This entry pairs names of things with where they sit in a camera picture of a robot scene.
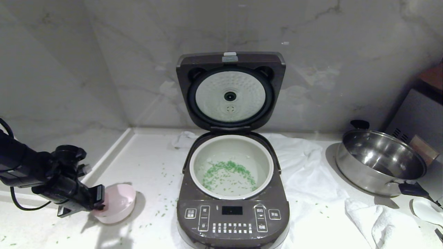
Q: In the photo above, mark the green grains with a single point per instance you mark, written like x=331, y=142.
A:
x=225, y=167

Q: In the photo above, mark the dark grey rice cooker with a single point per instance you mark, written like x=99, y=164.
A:
x=232, y=218

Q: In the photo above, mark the white cloth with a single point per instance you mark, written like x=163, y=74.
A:
x=308, y=173

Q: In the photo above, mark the white towel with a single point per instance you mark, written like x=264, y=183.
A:
x=384, y=224

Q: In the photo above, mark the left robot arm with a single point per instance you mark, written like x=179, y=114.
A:
x=20, y=162

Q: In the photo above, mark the grey metal appliance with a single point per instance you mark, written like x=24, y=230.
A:
x=420, y=114

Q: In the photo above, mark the white rice spoon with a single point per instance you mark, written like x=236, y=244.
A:
x=425, y=209

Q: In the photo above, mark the white inner pot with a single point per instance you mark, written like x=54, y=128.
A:
x=231, y=148

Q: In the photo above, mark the pink bowl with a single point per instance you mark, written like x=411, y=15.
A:
x=119, y=204

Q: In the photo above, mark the rice cooker lid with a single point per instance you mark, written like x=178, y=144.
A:
x=231, y=90

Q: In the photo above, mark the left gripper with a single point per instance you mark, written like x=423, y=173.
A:
x=74, y=192

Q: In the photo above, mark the stainless steel pot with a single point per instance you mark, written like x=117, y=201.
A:
x=367, y=169

